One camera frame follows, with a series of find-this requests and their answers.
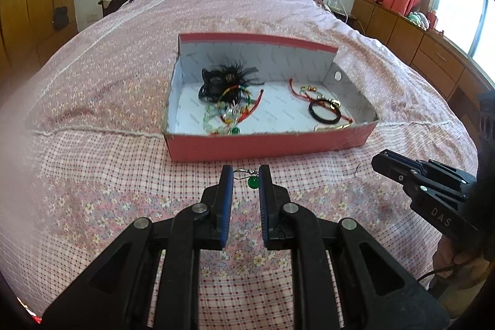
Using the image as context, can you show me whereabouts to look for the low wooden cabinet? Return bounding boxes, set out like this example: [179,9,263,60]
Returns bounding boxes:
[352,0,495,110]

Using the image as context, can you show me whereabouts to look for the small black bag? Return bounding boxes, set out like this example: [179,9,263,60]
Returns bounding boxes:
[52,6,69,31]

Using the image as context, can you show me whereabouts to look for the black feather hair accessory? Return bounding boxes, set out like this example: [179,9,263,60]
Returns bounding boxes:
[197,60,265,102]

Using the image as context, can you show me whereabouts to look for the pale green bead bracelet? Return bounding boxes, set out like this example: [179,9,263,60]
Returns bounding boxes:
[202,102,242,135]

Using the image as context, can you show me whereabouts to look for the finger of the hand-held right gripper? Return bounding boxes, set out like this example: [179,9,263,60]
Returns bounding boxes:
[381,149,477,184]
[370,154,470,204]

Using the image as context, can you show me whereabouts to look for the rainbow cord bracelet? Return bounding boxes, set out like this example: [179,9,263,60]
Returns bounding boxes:
[217,84,265,122]

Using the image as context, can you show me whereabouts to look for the dark wooden nightstand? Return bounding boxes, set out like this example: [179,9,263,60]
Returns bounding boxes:
[98,0,132,17]

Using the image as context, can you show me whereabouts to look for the black hair tie gold charm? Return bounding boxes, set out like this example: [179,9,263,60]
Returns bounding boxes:
[308,99,343,124]

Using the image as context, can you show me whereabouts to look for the green and white plush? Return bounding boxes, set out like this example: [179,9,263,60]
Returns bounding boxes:
[408,10,432,30]

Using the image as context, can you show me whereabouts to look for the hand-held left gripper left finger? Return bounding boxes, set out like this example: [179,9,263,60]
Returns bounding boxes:
[41,165,235,330]

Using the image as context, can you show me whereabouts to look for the window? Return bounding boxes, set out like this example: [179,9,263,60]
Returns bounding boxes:
[435,0,495,83]

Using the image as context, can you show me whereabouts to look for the red cardboard box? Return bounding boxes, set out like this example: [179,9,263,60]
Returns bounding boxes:
[161,32,380,162]

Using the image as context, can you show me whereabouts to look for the black cable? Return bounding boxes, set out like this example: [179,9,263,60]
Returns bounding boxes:
[417,266,459,281]

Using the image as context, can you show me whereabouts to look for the red string bracelet gold bells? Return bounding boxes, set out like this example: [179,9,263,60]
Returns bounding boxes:
[289,79,354,124]

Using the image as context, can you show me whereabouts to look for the person's right hand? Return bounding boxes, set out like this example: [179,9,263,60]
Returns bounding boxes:
[432,236,489,290]

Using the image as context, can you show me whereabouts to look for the pink floral bedspread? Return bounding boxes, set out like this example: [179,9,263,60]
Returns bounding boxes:
[0,0,480,330]

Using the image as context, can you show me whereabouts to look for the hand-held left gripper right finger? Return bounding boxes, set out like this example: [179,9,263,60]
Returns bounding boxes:
[258,165,451,330]

